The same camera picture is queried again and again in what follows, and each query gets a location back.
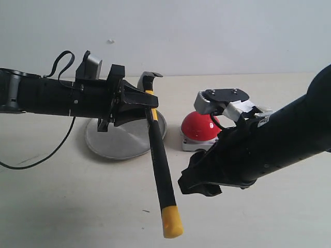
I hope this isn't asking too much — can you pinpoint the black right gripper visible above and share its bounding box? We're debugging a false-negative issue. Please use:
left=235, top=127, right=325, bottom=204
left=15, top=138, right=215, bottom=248
left=177, top=118, right=261, bottom=196

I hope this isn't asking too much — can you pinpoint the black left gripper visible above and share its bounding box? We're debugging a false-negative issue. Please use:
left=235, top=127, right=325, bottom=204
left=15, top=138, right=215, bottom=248
left=70, top=64, right=158, bottom=132

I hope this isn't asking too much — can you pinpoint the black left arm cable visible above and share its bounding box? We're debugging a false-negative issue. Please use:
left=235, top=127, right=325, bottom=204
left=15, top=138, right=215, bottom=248
left=0, top=50, right=77, bottom=170

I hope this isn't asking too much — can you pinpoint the black right camera cable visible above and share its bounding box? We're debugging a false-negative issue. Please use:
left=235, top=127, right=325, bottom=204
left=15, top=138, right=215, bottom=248
left=210, top=111, right=233, bottom=130

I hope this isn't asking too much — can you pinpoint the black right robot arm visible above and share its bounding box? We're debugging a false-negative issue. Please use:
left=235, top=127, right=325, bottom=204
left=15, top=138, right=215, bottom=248
left=178, top=67, right=330, bottom=197

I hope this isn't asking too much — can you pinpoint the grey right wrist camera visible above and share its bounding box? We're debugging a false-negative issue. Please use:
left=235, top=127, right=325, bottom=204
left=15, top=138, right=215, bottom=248
left=193, top=88, right=274, bottom=122

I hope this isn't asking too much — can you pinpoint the red dome push button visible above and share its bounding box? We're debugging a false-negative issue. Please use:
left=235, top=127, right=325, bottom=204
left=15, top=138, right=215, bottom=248
left=180, top=111, right=222, bottom=151

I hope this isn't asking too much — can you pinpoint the yellow black claw hammer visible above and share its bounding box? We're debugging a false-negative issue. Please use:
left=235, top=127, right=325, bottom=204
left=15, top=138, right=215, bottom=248
left=136, top=71, right=184, bottom=239

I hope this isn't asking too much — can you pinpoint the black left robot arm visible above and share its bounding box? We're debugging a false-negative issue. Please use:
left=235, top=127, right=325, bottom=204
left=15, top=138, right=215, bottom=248
left=1, top=65, right=158, bottom=132

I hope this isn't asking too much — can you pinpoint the round stainless steel plate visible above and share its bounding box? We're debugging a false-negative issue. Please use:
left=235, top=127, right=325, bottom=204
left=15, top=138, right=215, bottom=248
left=85, top=108, right=167, bottom=160

